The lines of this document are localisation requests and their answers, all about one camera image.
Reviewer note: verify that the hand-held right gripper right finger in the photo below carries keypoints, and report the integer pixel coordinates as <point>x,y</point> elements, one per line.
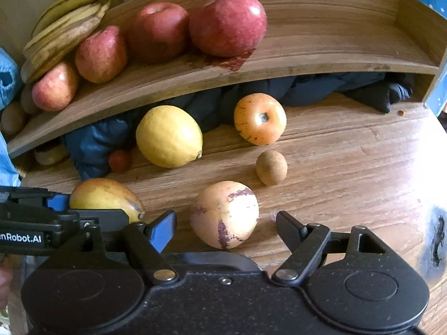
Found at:
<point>288,228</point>

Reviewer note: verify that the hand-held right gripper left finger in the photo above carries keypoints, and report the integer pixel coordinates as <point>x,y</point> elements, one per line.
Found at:
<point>164,232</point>

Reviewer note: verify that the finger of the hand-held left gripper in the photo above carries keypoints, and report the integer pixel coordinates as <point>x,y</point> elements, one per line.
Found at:
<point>101,220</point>
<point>57,201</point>

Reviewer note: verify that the yellow pear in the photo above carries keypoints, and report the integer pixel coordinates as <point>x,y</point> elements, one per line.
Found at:
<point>104,193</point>

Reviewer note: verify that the small red tomato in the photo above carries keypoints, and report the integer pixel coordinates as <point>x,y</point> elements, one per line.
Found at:
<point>120,160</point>

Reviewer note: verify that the purple striped pepino melon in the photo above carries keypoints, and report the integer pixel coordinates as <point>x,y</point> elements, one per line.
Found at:
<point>223,213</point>

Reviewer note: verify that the small brown kiwi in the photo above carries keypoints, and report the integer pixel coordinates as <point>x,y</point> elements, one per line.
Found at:
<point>271,167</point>

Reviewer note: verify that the yellow lemon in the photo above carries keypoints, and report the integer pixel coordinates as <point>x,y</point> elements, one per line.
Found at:
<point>167,136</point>

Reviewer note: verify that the person's left hand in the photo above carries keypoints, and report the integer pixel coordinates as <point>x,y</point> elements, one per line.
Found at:
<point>5,282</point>

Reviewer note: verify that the dark blue quilted jacket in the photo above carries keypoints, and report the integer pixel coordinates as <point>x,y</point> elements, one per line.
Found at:
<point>94,139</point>

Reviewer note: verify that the orange speckled pepino melon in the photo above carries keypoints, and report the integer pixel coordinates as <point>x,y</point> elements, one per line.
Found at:
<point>260,118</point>

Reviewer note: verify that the pink striped apple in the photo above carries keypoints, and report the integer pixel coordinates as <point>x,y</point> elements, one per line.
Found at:
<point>54,87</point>

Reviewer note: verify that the light blue cloth garment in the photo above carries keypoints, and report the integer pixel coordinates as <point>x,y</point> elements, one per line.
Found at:
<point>7,76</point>

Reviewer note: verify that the brown spotted banana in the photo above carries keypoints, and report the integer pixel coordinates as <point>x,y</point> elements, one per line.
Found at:
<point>59,55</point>

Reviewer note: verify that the orange-red apple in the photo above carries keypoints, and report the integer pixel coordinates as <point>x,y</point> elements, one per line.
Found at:
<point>101,56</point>

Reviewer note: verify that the bunch of bananas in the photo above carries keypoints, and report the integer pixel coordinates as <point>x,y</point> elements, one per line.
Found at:
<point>52,40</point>

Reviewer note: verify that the yellow banana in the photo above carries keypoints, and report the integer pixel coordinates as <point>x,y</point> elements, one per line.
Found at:
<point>75,15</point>

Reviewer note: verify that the curved wooden shelf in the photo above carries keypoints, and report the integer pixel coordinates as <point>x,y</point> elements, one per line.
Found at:
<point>314,35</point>

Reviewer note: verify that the dark red apple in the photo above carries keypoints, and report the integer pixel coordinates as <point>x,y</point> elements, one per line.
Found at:
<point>157,31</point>
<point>227,24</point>

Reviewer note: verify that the green-yellow banana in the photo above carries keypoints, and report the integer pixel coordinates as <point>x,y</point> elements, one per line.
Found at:
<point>66,4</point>

